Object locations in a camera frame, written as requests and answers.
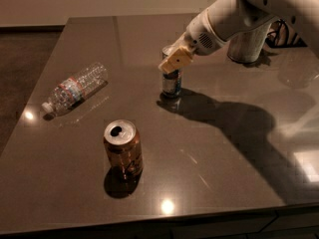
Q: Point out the blue silver redbull can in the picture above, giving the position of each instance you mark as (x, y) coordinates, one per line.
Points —
(171, 84)

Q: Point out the clear plastic water bottle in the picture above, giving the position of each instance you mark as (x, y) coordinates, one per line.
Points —
(76, 89)

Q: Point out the orange soda can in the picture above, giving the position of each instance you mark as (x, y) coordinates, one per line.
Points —
(124, 149)

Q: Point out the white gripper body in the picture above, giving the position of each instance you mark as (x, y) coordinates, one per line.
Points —
(198, 38)

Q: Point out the metal bucket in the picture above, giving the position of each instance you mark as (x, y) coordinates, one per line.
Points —
(245, 48)

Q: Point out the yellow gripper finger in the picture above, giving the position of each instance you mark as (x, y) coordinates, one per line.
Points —
(178, 58)

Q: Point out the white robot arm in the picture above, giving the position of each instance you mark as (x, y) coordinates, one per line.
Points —
(225, 19)

